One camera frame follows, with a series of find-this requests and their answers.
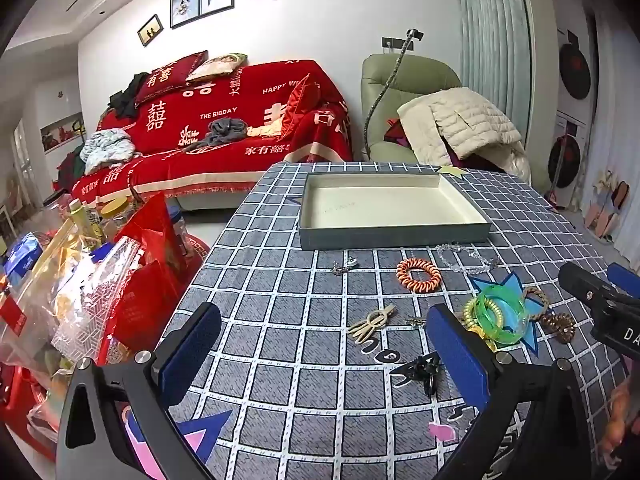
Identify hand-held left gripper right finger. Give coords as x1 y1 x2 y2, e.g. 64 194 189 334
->
425 302 593 480

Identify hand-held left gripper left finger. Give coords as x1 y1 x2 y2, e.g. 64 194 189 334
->
55 302 223 480

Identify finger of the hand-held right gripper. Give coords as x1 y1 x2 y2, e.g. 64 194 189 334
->
558 261 621 311
606 262 640 301

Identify braided brown hair tie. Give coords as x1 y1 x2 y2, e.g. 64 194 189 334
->
520 287 550 322

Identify black claw hair clip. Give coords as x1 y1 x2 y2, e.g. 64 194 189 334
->
389 352 441 396

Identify gold spiral hair tie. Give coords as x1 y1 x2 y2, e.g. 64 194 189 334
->
462 295 506 333

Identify brown spiral hair tie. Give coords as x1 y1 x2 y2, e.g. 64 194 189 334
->
540 312 576 345

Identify green translucent bangle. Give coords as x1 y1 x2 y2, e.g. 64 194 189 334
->
475 282 531 345

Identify beige hair clip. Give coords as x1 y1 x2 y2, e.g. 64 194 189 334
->
347 305 398 346

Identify orange spiral hair tie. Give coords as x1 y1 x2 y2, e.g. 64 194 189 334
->
396 258 442 295

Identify grey rectangular tray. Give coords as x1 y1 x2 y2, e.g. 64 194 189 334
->
298 172 493 251

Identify person's right hand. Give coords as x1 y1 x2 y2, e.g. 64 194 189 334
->
599 375 640 461

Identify pale pink slippers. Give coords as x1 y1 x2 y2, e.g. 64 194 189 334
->
585 170 631 241

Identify red gift bag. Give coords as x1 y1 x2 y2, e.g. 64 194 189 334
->
107 195 188 366

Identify grey checked tablecloth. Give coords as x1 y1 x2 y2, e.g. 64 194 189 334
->
125 161 640 480

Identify white washing machine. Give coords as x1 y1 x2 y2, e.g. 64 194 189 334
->
545 110 596 211

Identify clear plastic bag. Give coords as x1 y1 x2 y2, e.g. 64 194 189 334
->
0 220 146 391

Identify jar with yellow lid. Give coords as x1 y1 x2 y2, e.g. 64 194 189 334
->
100 197 133 241

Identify red plastic stool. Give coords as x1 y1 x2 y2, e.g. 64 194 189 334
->
0 365 56 461

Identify red printed sofa blanket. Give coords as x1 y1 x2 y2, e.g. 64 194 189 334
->
70 59 353 201

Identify blue box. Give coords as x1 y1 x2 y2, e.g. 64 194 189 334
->
5 232 43 281

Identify cream down jacket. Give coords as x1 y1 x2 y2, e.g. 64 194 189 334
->
397 87 532 181

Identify white dryer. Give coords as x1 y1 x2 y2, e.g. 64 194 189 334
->
555 10 598 111

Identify light blue garment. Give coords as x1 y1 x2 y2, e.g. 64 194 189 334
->
80 129 137 173

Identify grey cloth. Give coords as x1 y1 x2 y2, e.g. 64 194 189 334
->
192 117 248 151

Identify pale blue curtain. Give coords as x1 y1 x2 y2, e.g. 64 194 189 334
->
452 0 533 126

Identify dark clothes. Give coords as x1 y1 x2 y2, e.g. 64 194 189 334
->
107 72 151 118

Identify green armchair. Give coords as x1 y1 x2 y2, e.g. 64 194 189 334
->
361 54 546 196

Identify red cushion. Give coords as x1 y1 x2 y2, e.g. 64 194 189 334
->
280 75 321 136

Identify red printed pillow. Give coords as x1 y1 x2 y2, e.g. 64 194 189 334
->
134 50 208 106

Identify gooseneck holder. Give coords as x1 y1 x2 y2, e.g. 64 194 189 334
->
362 27 426 161

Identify pale printed pillow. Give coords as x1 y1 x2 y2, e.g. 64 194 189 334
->
186 52 247 82

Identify yellow flower hair tie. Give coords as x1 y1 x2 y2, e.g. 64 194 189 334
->
470 327 501 353

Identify clear crystal bead chain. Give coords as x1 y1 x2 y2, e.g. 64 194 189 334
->
435 241 501 276

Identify wall poster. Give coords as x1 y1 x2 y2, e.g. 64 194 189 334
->
40 112 86 153

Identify small black picture frame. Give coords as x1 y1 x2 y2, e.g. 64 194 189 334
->
137 14 163 47

